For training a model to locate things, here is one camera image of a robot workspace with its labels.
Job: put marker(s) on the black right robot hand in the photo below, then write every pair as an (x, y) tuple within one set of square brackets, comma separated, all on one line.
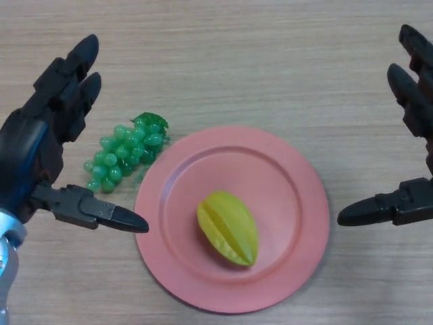
[(419, 111)]

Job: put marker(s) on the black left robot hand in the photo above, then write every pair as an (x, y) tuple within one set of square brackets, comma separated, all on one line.
[(34, 142)]

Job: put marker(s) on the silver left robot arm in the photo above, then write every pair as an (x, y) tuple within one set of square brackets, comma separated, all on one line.
[(6, 264)]

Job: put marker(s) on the green grape bunch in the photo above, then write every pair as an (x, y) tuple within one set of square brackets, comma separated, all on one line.
[(121, 152)]

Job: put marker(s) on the yellow starfruit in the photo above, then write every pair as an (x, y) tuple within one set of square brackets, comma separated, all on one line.
[(230, 227)]

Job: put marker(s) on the pink round plate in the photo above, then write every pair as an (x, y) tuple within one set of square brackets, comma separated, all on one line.
[(287, 210)]

